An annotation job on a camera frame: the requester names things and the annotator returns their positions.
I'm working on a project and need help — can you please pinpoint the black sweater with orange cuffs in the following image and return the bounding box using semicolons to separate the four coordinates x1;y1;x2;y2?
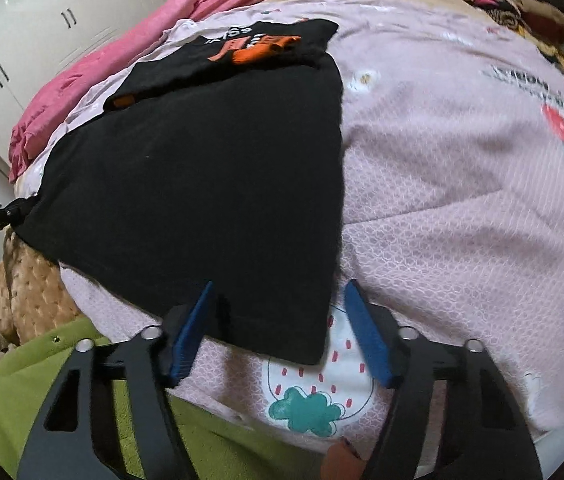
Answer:
14;19;345;367

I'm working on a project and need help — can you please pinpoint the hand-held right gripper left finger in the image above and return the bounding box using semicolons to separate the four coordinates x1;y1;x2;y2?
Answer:
17;280;218;480

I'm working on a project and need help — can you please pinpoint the pink plush blanket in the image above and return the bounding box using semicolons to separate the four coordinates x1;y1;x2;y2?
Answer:
8;0;308;183

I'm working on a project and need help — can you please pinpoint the white wardrobe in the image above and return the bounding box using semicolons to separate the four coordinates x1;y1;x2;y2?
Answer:
0;0;173;171

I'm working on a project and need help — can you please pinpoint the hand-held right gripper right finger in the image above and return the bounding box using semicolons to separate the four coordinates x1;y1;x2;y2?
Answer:
343;279;544;480

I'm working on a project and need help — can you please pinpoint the tan quilted bed cover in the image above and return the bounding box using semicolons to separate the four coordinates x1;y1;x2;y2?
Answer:
0;227;85;348

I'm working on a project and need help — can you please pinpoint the pile of folded clothes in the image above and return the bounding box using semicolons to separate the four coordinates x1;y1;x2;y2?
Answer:
443;0;564;68

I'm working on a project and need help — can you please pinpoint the pink strawberry printed bedsheet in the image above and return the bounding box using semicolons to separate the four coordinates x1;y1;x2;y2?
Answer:
12;0;564;436

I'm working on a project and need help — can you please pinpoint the green fleece clothing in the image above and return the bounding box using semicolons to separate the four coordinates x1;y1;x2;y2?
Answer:
0;317;343;480

